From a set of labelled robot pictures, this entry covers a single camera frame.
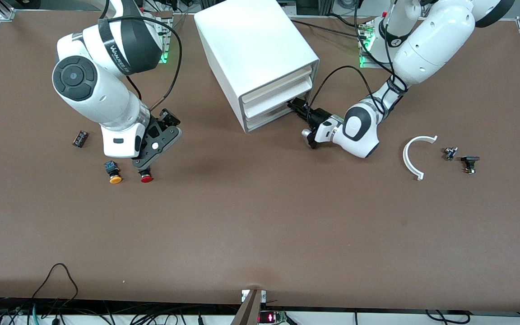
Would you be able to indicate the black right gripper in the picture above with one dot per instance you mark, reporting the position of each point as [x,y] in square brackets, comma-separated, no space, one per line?
[168,118]

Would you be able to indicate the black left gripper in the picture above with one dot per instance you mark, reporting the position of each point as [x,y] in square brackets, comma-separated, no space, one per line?
[318,117]

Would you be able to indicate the white lowest cabinet drawer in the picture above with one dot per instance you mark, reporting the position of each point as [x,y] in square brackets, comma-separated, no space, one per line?
[269,115]

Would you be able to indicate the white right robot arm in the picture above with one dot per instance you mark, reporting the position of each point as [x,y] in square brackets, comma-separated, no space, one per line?
[106,95]

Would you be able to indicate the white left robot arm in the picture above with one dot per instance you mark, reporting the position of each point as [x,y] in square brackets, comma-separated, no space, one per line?
[436,40]

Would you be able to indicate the white highest cabinet drawer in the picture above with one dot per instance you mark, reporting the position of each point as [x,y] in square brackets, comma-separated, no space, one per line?
[278,84]

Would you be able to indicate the red push button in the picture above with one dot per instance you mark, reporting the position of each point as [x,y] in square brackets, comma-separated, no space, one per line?
[146,177]

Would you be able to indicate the yellow push button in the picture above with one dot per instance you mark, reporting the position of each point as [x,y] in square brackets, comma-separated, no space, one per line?
[114,176]

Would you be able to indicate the white drawer cabinet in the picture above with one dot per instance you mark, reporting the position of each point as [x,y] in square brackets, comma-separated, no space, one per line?
[246,40]

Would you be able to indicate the small black contact block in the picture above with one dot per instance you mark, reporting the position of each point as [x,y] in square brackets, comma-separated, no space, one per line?
[80,138]

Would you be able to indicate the white curved plastic arc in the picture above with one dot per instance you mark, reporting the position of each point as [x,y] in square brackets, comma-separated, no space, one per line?
[406,158]

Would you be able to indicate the circuit board with red light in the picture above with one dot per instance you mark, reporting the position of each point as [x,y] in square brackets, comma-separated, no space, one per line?
[271,318]

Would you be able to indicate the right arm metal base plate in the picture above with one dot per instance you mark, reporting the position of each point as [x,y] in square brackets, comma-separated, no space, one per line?
[167,45]

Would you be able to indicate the small grey switch part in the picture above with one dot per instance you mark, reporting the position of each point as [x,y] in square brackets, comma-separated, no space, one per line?
[449,153]

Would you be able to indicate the small black switch part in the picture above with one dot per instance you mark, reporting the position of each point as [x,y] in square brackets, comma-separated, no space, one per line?
[470,160]

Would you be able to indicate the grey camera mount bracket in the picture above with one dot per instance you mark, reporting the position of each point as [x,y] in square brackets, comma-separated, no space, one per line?
[248,309]

